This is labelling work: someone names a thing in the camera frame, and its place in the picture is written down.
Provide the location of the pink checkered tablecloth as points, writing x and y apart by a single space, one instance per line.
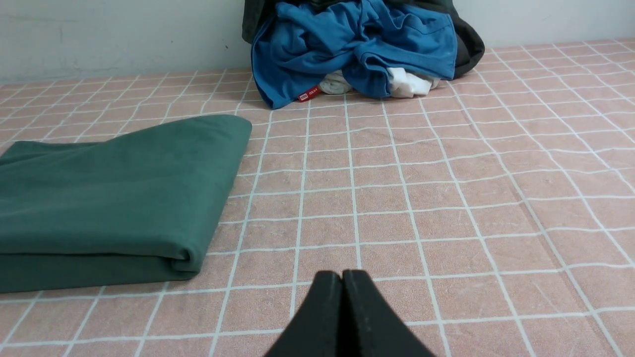
496 215

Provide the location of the white garment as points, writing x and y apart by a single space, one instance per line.
403 84

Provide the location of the blue garment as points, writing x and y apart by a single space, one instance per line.
296 47

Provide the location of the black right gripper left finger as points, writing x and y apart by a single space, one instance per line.
313 331

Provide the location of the green long-sleeved shirt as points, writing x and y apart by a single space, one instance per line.
138 208

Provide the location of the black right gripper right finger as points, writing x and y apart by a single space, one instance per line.
369 326

